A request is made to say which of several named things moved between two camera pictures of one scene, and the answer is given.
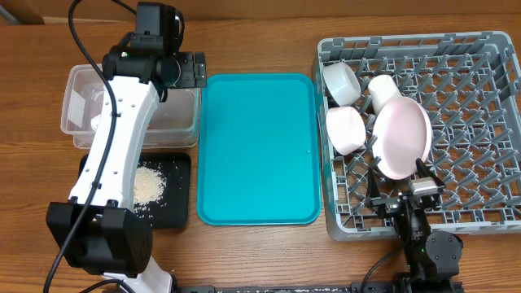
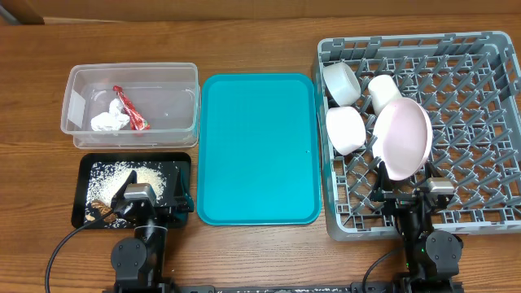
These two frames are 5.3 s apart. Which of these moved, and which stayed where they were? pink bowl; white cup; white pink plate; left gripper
Moved: left gripper
Stayed: pink bowl; white cup; white pink plate
